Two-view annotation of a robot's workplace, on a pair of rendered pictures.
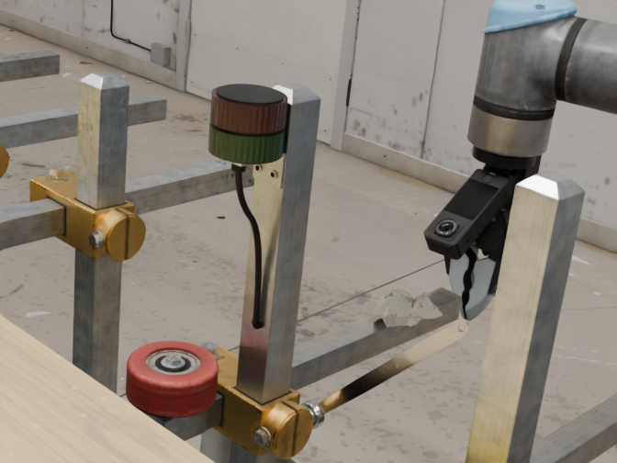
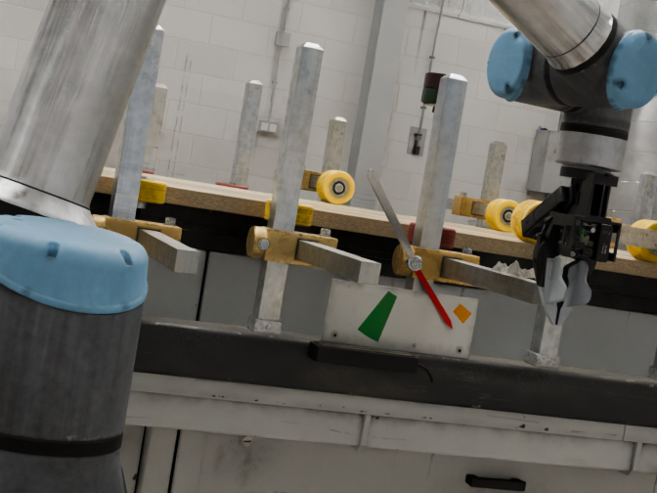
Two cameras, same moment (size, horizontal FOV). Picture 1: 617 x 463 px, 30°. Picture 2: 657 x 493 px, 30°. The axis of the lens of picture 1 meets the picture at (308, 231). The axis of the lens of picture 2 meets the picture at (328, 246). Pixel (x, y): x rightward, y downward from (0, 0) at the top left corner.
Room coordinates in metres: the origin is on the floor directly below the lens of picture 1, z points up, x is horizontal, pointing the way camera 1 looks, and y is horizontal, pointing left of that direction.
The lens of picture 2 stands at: (1.75, -1.80, 0.95)
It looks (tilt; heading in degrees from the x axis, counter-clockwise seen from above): 3 degrees down; 119
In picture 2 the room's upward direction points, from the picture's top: 10 degrees clockwise
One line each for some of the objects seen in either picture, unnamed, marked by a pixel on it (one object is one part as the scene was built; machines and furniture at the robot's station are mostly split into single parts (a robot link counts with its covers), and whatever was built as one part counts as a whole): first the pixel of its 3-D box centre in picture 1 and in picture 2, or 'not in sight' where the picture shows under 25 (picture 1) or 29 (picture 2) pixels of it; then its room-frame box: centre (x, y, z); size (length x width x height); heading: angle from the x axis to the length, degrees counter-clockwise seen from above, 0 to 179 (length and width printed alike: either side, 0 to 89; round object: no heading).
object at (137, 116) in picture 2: not in sight; (126, 182); (0.57, -0.35, 0.90); 0.04 x 0.04 x 0.48; 48
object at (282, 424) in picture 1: (241, 403); (434, 264); (0.92, 0.04, 0.85); 0.14 x 0.06 x 0.05; 48
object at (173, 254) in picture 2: not in sight; (155, 246); (0.67, -0.38, 0.82); 0.44 x 0.03 x 0.04; 138
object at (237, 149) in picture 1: (246, 138); (439, 97); (0.87, 0.06, 1.12); 0.06 x 0.06 x 0.02
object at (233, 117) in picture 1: (249, 108); (442, 82); (0.87, 0.06, 1.14); 0.06 x 0.06 x 0.02
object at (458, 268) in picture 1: (471, 276); (577, 294); (1.24, -0.20, 0.86); 0.06 x 0.03 x 0.09; 138
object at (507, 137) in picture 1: (507, 129); (591, 155); (1.23, -0.21, 1.05); 0.10 x 0.09 x 0.05; 48
